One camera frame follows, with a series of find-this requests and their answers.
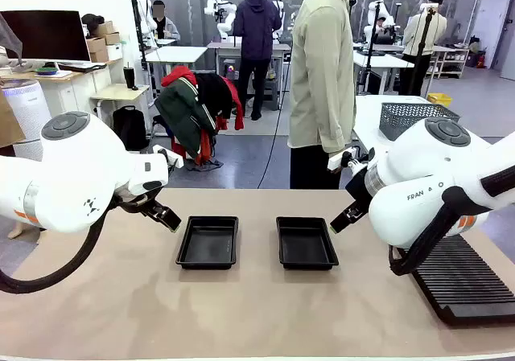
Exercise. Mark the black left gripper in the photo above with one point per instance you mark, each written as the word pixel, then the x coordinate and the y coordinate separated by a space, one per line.
pixel 137 202

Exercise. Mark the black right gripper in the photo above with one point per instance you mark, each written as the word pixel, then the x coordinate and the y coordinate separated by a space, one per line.
pixel 360 190

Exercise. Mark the black ESD tray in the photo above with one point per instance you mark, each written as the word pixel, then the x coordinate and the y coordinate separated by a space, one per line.
pixel 208 242
pixel 306 242

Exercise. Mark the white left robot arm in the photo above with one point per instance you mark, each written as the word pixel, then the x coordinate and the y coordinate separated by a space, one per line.
pixel 80 168

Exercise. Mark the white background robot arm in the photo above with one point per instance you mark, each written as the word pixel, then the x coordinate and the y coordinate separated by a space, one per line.
pixel 382 15
pixel 225 19
pixel 278 11
pixel 145 19

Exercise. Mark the beige sleeved right forearm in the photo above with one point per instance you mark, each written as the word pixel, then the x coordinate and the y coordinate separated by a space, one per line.
pixel 332 128

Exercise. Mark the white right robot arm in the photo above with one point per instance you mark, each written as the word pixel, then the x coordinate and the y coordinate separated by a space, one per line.
pixel 418 168

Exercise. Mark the black backpack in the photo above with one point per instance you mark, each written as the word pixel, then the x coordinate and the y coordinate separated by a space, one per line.
pixel 128 128

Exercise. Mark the white rounded side table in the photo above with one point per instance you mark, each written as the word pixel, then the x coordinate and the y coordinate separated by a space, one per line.
pixel 368 116

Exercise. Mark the dark green jacket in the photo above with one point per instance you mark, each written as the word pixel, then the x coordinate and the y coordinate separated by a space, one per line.
pixel 181 111

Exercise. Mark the grey mesh basket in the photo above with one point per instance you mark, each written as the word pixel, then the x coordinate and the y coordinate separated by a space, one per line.
pixel 402 117

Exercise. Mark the black slotted board rack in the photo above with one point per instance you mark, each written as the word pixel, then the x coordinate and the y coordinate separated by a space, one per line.
pixel 462 280

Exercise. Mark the small wooden top table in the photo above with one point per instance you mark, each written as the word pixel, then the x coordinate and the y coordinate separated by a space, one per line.
pixel 120 92

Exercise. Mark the black jacket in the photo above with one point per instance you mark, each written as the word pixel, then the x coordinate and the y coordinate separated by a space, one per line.
pixel 213 91

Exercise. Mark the red jacket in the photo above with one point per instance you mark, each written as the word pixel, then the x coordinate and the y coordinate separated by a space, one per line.
pixel 179 73

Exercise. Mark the black tumbler with straw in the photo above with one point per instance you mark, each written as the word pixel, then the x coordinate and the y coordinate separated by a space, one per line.
pixel 130 77

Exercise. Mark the person in beige shirt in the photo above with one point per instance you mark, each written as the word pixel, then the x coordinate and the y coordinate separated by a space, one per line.
pixel 318 75

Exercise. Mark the yellow plastic bin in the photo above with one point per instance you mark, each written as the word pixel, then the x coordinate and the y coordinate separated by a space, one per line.
pixel 439 99

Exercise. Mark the grey metal workbench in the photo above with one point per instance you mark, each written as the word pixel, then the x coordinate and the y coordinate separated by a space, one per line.
pixel 225 67

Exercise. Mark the long white background table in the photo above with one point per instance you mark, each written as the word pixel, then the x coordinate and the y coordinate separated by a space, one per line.
pixel 382 60

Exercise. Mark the black laptop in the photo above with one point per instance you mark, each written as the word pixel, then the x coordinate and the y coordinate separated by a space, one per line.
pixel 82 66

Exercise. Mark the white storage box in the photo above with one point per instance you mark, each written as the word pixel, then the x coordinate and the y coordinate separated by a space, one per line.
pixel 115 52

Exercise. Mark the brown cardboard box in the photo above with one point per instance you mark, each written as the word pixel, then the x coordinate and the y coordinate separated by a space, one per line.
pixel 105 28
pixel 95 44
pixel 112 38
pixel 98 56

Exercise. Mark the white cylindrical air purifier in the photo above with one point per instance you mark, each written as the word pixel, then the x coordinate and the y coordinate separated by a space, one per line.
pixel 26 107

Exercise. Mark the black tripod stand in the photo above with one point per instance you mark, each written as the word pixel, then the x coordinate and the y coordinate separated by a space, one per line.
pixel 421 51

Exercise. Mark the metal storage shelf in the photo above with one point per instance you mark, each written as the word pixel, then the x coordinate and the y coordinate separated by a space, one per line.
pixel 450 61

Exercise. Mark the green bowl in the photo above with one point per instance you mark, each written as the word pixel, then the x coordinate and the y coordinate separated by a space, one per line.
pixel 46 70

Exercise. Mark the seated person in grey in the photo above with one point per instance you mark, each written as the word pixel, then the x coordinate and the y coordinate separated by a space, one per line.
pixel 165 25

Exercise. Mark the background person in beige top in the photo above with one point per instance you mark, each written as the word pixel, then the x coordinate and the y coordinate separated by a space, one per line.
pixel 434 29

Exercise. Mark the person in navy hoodie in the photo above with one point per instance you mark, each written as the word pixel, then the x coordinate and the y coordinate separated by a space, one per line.
pixel 255 27

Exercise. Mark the black computer monitor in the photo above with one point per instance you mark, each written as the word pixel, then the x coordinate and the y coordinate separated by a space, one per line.
pixel 44 35

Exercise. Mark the grey door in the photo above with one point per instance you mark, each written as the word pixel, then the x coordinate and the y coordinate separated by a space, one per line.
pixel 493 15

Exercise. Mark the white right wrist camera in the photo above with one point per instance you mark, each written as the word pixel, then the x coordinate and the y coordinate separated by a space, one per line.
pixel 342 160

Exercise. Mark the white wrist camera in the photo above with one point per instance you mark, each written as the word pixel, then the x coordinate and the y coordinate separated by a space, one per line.
pixel 342 160
pixel 171 157

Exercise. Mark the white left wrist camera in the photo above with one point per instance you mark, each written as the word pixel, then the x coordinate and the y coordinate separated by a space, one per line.
pixel 171 157

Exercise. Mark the metal frame chair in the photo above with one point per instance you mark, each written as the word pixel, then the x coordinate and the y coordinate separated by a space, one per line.
pixel 161 121

